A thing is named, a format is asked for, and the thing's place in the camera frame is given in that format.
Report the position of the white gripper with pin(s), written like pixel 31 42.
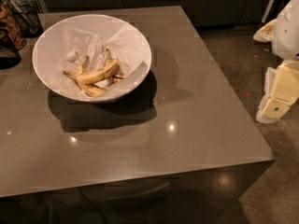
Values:
pixel 287 32

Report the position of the yellow banana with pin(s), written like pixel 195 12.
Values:
pixel 90 89
pixel 119 75
pixel 107 71

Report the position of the white bowl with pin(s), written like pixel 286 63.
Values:
pixel 50 47

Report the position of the white paper liner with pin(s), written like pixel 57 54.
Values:
pixel 86 51

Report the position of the patterned brown container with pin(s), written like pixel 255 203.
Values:
pixel 8 22

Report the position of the black wire mesh basket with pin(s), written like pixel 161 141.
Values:
pixel 27 18

